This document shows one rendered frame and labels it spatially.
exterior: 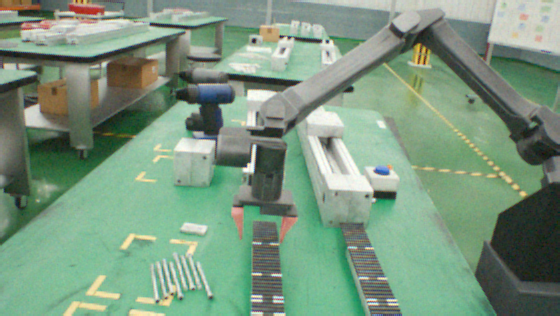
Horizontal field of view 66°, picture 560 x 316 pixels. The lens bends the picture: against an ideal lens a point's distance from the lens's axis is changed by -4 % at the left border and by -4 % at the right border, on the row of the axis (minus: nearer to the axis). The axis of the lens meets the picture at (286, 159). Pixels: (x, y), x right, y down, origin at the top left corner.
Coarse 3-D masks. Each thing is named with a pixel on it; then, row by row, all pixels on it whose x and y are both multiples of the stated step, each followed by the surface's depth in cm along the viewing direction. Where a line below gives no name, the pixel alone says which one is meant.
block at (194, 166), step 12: (180, 144) 114; (192, 144) 115; (204, 144) 116; (180, 156) 111; (192, 156) 111; (204, 156) 112; (180, 168) 112; (192, 168) 112; (204, 168) 112; (180, 180) 114; (192, 180) 113; (204, 180) 113
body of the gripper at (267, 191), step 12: (252, 180) 83; (264, 180) 81; (276, 180) 81; (240, 192) 84; (252, 192) 83; (264, 192) 81; (276, 192) 82; (288, 192) 87; (240, 204) 81; (252, 204) 82; (264, 204) 82; (276, 204) 82; (288, 204) 82
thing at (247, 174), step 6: (252, 114) 153; (252, 120) 146; (252, 150) 118; (252, 156) 114; (252, 162) 110; (252, 168) 106; (246, 174) 104; (252, 174) 104; (246, 180) 105; (246, 186) 105; (282, 186) 106
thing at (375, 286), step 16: (352, 224) 95; (352, 240) 89; (368, 240) 89; (352, 256) 83; (368, 256) 84; (368, 272) 79; (384, 272) 79; (368, 288) 74; (384, 288) 74; (368, 304) 70; (384, 304) 70
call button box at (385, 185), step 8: (368, 168) 121; (368, 176) 117; (376, 176) 116; (384, 176) 117; (392, 176) 117; (376, 184) 116; (384, 184) 116; (392, 184) 116; (376, 192) 117; (384, 192) 117; (392, 192) 117
